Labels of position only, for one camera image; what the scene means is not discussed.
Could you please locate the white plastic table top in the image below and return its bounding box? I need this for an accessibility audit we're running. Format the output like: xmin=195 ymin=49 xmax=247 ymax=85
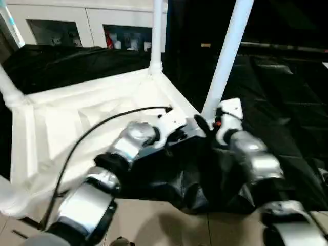
xmin=0 ymin=69 xmax=206 ymax=218

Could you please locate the black work mat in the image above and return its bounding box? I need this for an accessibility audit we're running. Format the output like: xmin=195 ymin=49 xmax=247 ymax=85
xmin=0 ymin=44 xmax=328 ymax=216

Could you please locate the dark robot left foot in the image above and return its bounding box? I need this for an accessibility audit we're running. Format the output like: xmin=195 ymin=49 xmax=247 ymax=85
xmin=110 ymin=237 xmax=134 ymax=246

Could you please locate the white glass-door cabinet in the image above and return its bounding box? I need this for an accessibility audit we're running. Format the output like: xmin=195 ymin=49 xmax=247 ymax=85
xmin=5 ymin=0 xmax=170 ymax=52

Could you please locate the teal plastic object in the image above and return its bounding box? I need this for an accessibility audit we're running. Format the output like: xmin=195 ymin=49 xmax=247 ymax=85
xmin=0 ymin=0 xmax=25 ymax=48

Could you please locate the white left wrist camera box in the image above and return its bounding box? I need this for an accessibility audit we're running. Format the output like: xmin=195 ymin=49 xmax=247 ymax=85
xmin=156 ymin=108 xmax=188 ymax=136

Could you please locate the silver metal rail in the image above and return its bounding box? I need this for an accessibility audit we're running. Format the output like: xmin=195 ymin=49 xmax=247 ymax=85
xmin=241 ymin=42 xmax=328 ymax=54

